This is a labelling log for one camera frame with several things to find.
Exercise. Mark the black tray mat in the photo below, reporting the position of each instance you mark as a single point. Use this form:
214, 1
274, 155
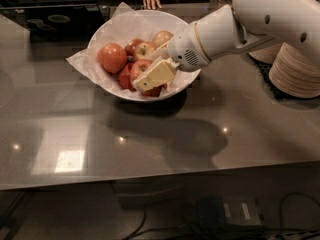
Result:
276, 93

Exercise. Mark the paper plate stack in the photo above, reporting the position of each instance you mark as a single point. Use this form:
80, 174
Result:
294, 74
266, 55

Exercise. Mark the paper plate stack front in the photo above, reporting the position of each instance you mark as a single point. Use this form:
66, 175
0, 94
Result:
294, 74

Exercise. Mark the red apple far left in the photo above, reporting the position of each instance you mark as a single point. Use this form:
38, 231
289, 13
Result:
112, 57

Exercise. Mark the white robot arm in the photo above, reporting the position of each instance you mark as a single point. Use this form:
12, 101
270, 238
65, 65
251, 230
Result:
242, 26

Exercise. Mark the dark red apple back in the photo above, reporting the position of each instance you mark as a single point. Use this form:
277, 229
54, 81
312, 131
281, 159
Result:
131, 46

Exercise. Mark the red apple middle low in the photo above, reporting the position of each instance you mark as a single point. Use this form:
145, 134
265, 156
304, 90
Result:
124, 77

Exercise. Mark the paper plate stack back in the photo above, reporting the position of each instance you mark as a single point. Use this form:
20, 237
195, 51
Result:
266, 55

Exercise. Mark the white paper liner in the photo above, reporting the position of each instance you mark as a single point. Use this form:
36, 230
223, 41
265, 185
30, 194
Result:
133, 22

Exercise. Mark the dark power box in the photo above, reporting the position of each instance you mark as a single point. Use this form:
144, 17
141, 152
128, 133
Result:
217, 212

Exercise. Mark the white bowl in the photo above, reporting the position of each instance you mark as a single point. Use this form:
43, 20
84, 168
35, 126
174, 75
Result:
103, 87

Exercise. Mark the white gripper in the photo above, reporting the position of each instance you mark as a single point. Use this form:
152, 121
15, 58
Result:
185, 52

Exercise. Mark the red apple front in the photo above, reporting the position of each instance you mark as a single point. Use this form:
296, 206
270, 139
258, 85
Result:
139, 67

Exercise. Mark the pale apple back right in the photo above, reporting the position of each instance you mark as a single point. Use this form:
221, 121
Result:
161, 37

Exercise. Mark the red apple low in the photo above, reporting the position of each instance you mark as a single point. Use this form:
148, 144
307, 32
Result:
155, 92
124, 77

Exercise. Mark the red apple right low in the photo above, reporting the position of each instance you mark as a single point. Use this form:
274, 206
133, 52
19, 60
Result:
155, 92

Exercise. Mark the yellow red apple centre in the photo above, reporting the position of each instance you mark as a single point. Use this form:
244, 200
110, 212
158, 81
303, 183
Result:
143, 50

